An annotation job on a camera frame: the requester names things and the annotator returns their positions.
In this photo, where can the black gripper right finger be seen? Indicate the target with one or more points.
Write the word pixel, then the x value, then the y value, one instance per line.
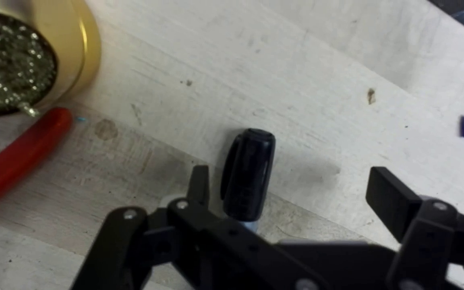
pixel 431 241

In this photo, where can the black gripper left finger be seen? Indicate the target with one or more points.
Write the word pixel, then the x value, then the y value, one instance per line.
pixel 152 251

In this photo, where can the gold metal dome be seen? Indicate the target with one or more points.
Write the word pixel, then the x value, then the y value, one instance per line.
pixel 77 41

